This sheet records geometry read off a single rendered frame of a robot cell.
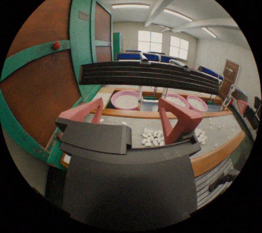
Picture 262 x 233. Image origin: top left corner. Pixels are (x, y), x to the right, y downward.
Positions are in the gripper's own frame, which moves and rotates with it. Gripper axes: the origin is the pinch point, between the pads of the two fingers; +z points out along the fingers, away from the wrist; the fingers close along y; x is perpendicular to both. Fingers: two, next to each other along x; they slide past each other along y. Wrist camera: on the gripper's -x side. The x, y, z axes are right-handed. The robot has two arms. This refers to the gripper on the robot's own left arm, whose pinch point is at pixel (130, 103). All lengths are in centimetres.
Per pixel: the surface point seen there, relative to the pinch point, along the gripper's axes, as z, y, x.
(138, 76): 13.3, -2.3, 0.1
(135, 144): 7.4, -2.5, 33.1
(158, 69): 14.0, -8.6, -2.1
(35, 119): -2.6, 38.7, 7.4
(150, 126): 19.3, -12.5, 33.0
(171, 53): 513, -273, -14
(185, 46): 512, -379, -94
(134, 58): 69, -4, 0
